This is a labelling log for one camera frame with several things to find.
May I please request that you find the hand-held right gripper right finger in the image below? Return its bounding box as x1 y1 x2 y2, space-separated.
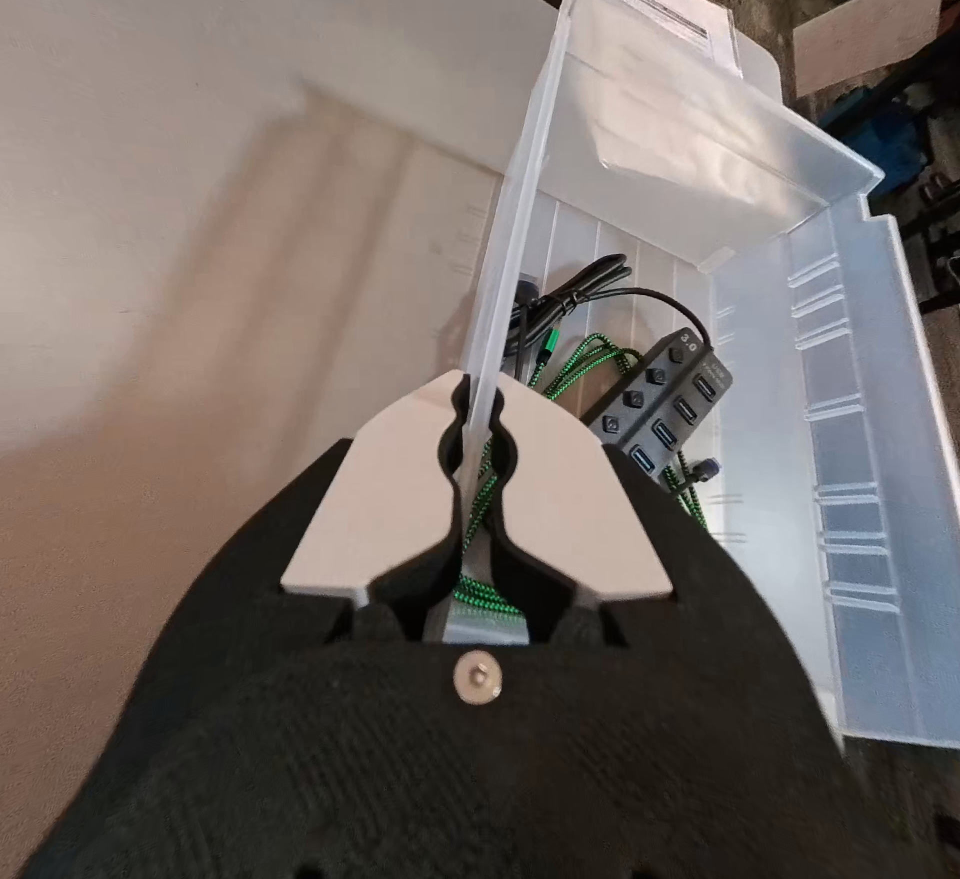
489 376 674 609

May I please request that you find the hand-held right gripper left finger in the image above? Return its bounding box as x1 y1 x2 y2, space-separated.
279 367 475 609

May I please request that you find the clear plastic storage bin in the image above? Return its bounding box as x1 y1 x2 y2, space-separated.
448 0 960 754

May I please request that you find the black USB hub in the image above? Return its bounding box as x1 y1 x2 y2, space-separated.
581 327 735 494

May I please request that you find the blue storage tote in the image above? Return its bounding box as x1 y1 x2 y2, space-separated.
817 87 935 201

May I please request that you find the white board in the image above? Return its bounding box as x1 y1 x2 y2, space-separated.
791 0 948 100

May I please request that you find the green braided cable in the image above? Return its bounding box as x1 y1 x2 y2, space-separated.
450 327 712 619

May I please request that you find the black hub cable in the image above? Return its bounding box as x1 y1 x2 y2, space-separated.
510 252 712 379

